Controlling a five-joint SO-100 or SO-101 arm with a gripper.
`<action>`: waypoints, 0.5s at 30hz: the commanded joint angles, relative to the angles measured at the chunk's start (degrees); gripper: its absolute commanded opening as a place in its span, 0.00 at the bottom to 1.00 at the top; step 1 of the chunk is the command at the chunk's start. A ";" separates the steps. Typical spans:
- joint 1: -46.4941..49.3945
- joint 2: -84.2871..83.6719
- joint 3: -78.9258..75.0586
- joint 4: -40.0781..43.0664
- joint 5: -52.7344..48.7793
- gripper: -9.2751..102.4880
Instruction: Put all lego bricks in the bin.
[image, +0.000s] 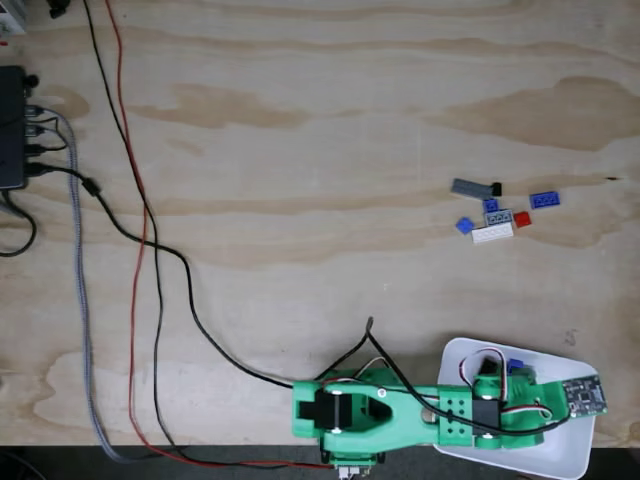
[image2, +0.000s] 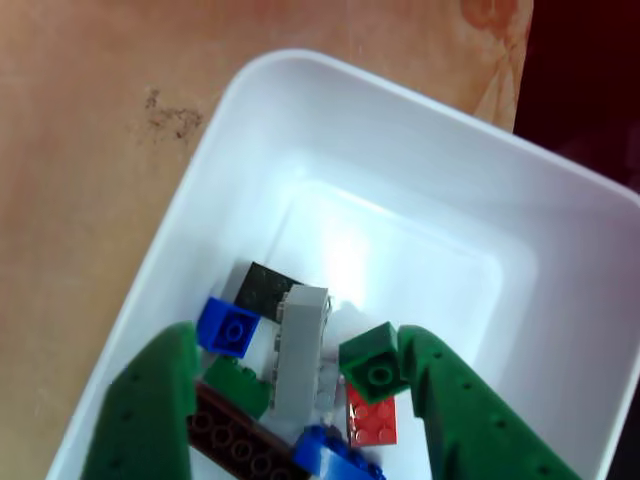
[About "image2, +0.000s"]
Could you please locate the light grey narrow lego brick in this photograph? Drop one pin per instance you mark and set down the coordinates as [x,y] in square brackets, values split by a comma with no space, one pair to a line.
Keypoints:
[300,350]

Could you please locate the green lego plate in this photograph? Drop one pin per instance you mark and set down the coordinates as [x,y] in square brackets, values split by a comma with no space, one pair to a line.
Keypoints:
[237,385]

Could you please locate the red long lego brick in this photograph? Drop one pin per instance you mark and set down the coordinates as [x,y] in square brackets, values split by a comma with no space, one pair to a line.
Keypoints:
[372,420]

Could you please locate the blue small lego brick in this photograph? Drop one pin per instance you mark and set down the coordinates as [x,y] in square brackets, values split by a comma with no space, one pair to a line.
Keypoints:
[231,327]

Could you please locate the white plastic bin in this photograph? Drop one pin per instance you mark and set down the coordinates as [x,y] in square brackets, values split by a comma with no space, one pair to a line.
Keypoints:
[400,175]

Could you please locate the blue two-by-four lego brick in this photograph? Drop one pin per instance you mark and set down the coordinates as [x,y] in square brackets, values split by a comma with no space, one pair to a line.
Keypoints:
[332,457]

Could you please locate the brown long lego brick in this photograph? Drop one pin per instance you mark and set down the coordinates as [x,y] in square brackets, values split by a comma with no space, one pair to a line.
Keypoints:
[240,442]

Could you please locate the dark green lego brick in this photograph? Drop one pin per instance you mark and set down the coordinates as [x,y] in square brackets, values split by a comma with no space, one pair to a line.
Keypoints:
[262,292]

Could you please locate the green square lego brick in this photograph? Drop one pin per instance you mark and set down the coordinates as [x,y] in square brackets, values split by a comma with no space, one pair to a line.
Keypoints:
[375,365]

